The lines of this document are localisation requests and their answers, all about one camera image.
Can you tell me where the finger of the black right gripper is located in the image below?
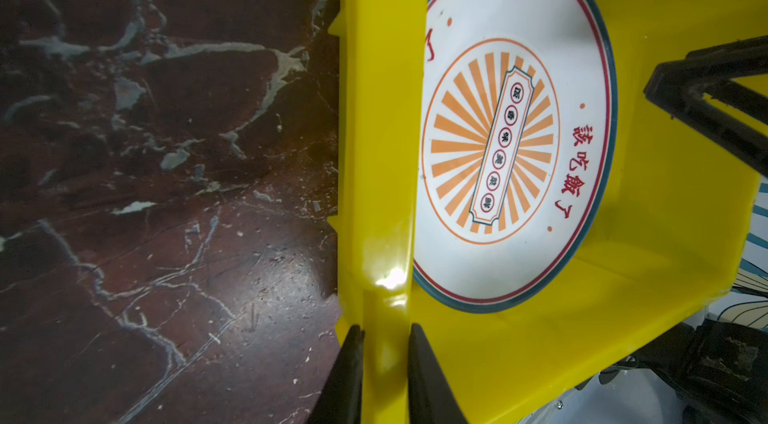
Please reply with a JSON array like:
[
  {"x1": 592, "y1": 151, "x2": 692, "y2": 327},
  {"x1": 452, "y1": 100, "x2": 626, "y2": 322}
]
[{"x1": 644, "y1": 36, "x2": 767, "y2": 175}]

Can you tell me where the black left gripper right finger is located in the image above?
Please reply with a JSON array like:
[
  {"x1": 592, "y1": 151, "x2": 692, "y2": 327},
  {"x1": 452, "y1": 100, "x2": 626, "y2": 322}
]
[{"x1": 407, "y1": 323, "x2": 468, "y2": 424}]

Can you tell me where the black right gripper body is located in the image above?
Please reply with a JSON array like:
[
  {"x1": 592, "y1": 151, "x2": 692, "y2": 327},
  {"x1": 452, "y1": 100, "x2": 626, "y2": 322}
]
[{"x1": 599, "y1": 319, "x2": 767, "y2": 423}]

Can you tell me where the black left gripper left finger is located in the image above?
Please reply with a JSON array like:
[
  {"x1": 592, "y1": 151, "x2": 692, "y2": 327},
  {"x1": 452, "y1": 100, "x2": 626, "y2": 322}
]
[{"x1": 307, "y1": 325, "x2": 365, "y2": 424}]

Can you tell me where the yellow plastic bin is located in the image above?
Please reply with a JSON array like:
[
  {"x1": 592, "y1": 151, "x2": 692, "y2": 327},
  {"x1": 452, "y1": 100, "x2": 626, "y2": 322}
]
[{"x1": 330, "y1": 0, "x2": 767, "y2": 423}]

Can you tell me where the white plate orange sunburst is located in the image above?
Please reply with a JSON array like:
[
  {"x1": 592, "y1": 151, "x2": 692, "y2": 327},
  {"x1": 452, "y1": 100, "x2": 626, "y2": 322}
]
[{"x1": 414, "y1": 0, "x2": 619, "y2": 313}]

